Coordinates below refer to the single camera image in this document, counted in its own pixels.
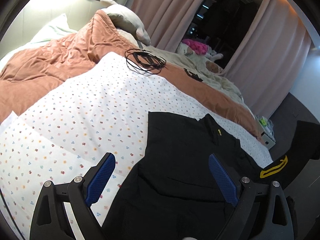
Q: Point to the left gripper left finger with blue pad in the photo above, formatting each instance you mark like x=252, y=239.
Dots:
x=97, y=177

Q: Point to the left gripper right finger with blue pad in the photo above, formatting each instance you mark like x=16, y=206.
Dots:
x=227, y=179

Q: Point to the black shirt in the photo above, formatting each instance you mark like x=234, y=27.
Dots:
x=171, y=194

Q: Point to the white bedside cabinet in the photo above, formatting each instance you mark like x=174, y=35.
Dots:
x=266, y=133

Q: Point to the green item on cabinet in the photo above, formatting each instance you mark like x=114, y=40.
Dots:
x=263, y=121

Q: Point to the white dotted bed sheet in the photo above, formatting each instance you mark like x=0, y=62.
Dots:
x=103, y=110

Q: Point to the beige blanket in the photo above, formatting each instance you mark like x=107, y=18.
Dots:
x=215, y=81

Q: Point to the small black item on quilt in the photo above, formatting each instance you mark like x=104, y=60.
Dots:
x=192, y=75

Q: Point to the right pink curtain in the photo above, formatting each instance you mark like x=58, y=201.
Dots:
x=270, y=57

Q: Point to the pink curtain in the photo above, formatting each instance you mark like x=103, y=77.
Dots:
x=270, y=57
x=166, y=21

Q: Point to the brown white plush dog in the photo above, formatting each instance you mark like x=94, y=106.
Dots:
x=205, y=64

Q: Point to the pink plush toy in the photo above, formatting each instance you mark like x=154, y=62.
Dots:
x=198, y=47

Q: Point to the orange brown quilt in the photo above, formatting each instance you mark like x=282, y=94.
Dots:
x=30, y=74

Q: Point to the white pillow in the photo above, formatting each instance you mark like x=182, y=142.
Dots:
x=53, y=30

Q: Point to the white plush toy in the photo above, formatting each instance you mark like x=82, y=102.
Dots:
x=125, y=19

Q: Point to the cream padded headboard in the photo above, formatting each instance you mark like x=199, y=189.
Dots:
x=37, y=12

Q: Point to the left pink curtain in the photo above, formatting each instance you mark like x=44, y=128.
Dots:
x=166, y=21

